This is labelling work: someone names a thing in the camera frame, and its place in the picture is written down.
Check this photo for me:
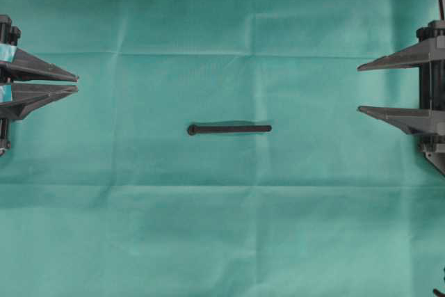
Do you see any black cable bottom right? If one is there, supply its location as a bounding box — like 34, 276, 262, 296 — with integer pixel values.
432, 265, 445, 297

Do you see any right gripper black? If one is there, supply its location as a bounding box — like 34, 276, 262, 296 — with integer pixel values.
357, 20, 444, 175

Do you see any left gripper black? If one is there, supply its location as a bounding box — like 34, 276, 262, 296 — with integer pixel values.
0, 14, 79, 157

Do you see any green table cloth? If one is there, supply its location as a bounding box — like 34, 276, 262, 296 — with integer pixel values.
1, 0, 444, 296

